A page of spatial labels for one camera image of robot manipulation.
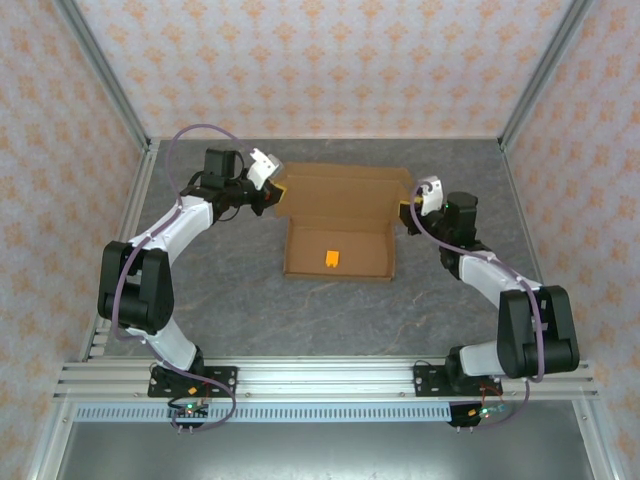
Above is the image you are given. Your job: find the brown cardboard box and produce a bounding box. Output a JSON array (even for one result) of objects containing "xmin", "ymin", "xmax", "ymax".
[{"xmin": 273, "ymin": 161, "xmax": 414, "ymax": 282}]

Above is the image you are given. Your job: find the aluminium cross beam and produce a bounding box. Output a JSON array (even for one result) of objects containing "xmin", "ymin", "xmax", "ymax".
[{"xmin": 52, "ymin": 355, "xmax": 599, "ymax": 401}]

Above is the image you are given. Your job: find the grey steel plate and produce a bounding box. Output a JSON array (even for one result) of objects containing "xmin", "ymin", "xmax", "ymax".
[{"xmin": 54, "ymin": 422, "xmax": 596, "ymax": 480}]

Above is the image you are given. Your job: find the aluminium side rail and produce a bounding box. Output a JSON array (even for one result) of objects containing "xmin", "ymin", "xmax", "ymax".
[
  {"xmin": 499, "ymin": 142, "xmax": 569, "ymax": 361},
  {"xmin": 79, "ymin": 139, "xmax": 161, "ymax": 361}
]

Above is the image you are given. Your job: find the aluminium upright post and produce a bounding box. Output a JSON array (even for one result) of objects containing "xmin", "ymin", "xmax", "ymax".
[
  {"xmin": 52, "ymin": 0, "xmax": 152, "ymax": 151},
  {"xmin": 499, "ymin": 0, "xmax": 596, "ymax": 151}
]

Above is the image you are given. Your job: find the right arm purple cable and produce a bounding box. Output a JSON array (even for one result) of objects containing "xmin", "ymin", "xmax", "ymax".
[{"xmin": 408, "ymin": 182, "xmax": 546, "ymax": 432}]

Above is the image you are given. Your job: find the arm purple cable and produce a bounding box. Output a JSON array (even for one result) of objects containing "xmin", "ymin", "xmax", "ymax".
[
  {"xmin": 110, "ymin": 123, "xmax": 237, "ymax": 436},
  {"xmin": 408, "ymin": 182, "xmax": 546, "ymax": 432}
]

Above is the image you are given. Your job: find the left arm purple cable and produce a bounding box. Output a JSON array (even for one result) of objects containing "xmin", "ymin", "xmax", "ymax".
[{"xmin": 110, "ymin": 123, "xmax": 237, "ymax": 436}]

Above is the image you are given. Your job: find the grey slotted cable duct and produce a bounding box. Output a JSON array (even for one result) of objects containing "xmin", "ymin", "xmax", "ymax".
[{"xmin": 74, "ymin": 403, "xmax": 506, "ymax": 424}]

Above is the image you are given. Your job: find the aluminium frame leg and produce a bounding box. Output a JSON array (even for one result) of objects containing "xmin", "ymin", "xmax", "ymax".
[
  {"xmin": 569, "ymin": 399, "xmax": 621, "ymax": 480},
  {"xmin": 27, "ymin": 399, "xmax": 76, "ymax": 480}
]

